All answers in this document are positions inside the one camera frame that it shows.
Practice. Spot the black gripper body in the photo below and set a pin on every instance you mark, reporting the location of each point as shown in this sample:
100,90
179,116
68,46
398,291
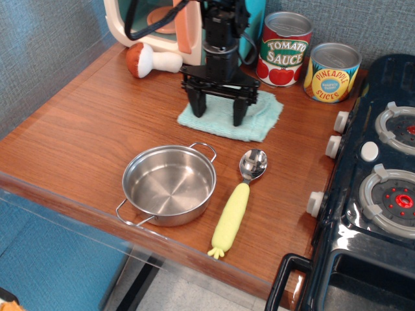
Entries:
221,76

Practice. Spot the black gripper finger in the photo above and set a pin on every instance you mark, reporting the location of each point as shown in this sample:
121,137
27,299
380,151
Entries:
240,106
197,100

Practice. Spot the light blue towel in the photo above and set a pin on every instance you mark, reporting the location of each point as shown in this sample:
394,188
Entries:
260,118

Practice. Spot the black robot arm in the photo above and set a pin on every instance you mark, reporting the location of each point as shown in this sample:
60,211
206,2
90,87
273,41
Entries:
224,23

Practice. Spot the plush mushroom toy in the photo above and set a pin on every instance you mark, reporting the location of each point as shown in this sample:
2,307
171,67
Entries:
141,60

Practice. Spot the toy microwave teal and cream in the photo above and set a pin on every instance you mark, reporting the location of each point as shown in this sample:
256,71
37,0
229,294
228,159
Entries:
184,35

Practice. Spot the tomato sauce can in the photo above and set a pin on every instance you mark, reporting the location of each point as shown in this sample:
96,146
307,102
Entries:
285,41

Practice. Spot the stainless steel pan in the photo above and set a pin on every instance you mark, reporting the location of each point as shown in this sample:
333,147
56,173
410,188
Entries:
168,185

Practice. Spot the pineapple slices can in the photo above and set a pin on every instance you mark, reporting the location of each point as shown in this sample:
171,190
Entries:
331,72

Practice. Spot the white stove knob middle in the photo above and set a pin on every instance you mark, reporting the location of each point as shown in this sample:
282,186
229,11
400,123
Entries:
333,146

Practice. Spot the white stove knob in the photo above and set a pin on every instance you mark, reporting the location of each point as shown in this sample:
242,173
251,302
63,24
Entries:
341,121
314,203
333,146

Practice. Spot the white stove knob top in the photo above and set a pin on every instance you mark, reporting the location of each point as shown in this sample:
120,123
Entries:
341,121

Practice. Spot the white stove knob bottom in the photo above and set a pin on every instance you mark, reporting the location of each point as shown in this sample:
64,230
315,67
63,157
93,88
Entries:
314,203

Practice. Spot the black toy stove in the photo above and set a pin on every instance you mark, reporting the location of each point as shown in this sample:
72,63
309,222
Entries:
363,244

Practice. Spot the clear acrylic table guard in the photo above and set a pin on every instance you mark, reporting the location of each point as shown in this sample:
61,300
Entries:
51,261

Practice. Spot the spoon with yellow handle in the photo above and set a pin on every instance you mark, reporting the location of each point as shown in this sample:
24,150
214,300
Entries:
252,165

